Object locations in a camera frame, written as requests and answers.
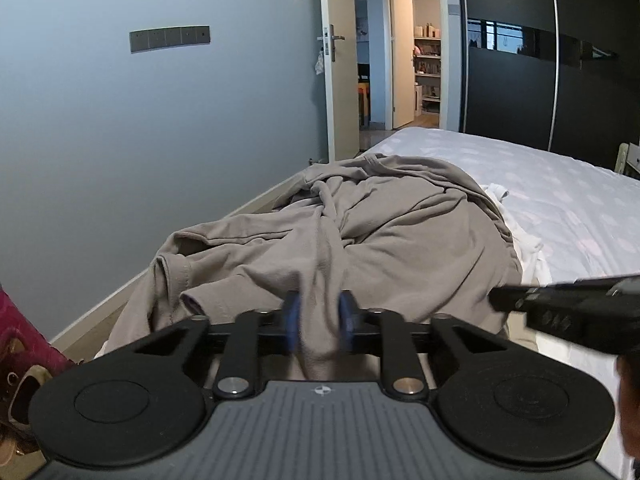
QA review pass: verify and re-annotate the taupe long sleeve shirt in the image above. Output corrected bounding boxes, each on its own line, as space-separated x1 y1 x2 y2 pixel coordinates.
105 155 522 380

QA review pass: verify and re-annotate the person's right hand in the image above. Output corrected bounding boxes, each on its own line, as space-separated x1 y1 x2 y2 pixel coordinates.
616 356 640 460

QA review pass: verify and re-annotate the white garment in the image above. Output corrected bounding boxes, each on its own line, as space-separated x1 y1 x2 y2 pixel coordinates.
482 183 552 285

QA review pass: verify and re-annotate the dotted light bed sheet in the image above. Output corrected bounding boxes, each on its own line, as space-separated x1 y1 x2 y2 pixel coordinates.
360 126 640 480

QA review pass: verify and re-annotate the bedside table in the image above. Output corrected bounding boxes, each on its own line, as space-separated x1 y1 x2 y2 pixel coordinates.
615 143 640 180

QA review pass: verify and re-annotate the black sliding wardrobe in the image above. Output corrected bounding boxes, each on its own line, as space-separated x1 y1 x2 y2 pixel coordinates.
460 0 639 169

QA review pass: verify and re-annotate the magenta bag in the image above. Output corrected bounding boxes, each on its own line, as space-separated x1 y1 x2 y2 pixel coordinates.
0 290 76 467

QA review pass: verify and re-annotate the cream room door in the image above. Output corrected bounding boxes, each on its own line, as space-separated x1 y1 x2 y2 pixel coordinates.
320 0 359 162

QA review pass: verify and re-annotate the grey wall switch panel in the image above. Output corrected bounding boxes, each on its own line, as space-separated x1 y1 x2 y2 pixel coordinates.
129 25 210 53

